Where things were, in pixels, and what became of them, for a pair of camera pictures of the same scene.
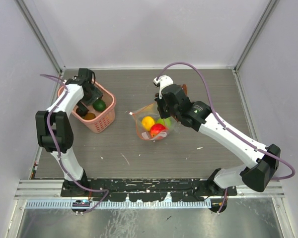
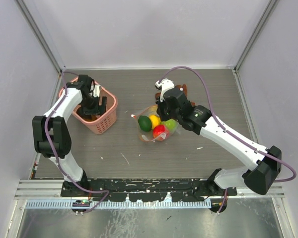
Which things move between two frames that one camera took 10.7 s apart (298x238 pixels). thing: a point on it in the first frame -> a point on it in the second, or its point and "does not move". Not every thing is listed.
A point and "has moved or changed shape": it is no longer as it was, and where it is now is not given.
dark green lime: [99, 105] has moved or changed shape
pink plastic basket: [104, 121] does not move
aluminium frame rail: [52, 188] does not move
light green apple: [166, 121] has moved or changed shape
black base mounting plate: [186, 190] does not move
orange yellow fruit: [147, 122] -> [155, 120]
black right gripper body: [165, 111] does not move
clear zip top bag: [150, 126] does not move
